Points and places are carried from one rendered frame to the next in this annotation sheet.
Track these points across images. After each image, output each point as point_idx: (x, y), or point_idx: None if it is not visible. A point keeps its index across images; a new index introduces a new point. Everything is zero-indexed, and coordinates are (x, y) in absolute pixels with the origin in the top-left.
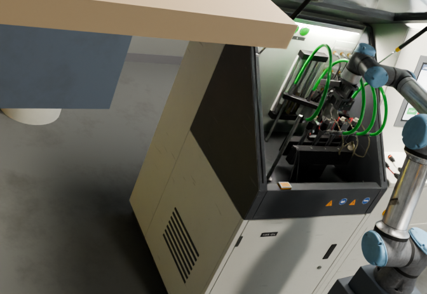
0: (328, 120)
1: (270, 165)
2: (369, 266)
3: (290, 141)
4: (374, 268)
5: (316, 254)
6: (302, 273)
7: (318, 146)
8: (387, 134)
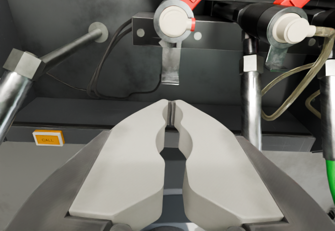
0: (270, 42)
1: None
2: (150, 225)
3: None
4: (154, 229)
5: None
6: None
7: (235, 26)
8: None
